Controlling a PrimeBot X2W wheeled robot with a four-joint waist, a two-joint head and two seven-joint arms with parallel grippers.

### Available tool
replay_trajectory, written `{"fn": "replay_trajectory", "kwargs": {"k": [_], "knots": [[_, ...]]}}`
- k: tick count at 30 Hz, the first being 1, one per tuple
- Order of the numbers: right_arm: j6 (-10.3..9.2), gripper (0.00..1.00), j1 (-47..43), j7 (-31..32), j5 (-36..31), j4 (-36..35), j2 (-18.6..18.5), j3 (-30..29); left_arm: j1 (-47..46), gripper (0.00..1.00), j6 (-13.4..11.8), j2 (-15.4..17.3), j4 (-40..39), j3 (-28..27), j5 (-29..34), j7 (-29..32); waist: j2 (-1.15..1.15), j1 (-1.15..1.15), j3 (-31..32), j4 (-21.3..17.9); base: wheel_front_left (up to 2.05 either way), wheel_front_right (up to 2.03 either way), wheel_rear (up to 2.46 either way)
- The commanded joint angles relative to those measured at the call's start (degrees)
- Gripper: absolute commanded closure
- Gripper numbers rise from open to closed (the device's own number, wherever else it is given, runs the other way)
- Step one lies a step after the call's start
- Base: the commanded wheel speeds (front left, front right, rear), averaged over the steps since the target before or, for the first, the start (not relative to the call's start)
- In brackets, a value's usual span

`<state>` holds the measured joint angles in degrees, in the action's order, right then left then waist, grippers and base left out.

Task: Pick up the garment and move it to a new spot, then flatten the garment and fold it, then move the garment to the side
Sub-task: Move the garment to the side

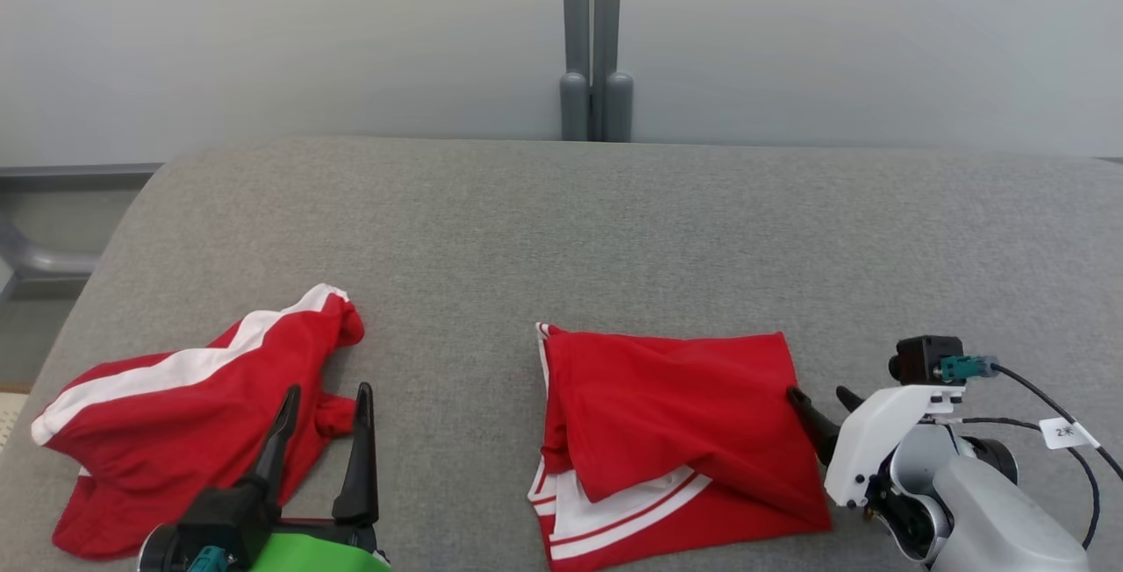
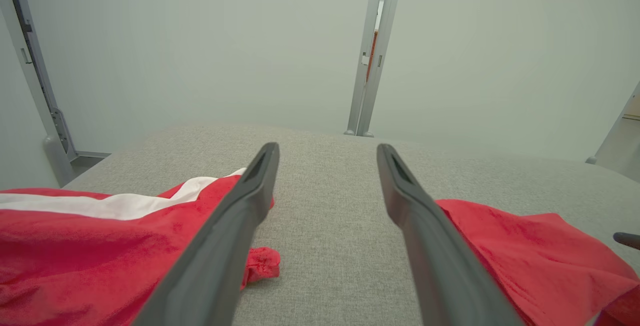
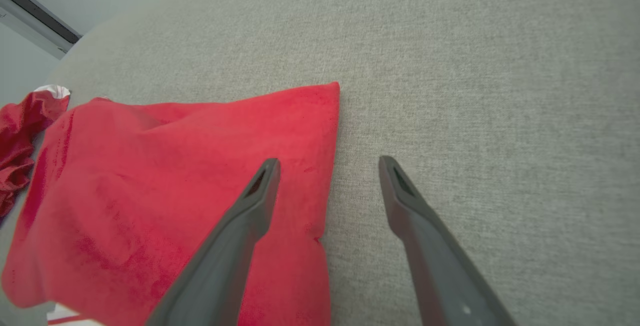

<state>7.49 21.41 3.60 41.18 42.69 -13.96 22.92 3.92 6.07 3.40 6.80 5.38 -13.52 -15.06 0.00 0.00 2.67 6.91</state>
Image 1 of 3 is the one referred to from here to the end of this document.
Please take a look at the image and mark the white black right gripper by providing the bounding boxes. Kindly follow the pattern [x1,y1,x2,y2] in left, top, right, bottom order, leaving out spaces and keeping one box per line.
[786,383,967,509]

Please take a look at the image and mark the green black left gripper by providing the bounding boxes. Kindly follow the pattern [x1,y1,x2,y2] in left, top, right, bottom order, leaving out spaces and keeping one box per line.
[171,382,392,572]

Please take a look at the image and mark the red white basketball jersey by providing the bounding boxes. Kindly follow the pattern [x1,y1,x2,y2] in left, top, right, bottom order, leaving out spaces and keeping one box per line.
[526,322,835,572]

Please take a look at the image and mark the red shorts with white stripe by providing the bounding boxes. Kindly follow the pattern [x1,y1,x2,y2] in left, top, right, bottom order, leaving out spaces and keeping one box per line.
[30,282,366,563]

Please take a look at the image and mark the thin black camera cable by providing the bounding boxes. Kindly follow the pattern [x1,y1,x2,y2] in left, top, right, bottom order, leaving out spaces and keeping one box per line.
[990,364,1123,481]

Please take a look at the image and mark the thin black cable with tag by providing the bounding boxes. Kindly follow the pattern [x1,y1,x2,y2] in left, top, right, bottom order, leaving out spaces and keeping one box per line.
[952,416,1103,552]

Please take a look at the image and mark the grey post with floor rail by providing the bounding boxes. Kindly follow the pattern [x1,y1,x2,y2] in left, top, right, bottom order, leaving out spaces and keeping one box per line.
[0,163,165,303]

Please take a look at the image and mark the grey double partition post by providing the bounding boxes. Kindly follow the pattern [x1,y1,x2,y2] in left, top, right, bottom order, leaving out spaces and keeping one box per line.
[559,0,635,144]

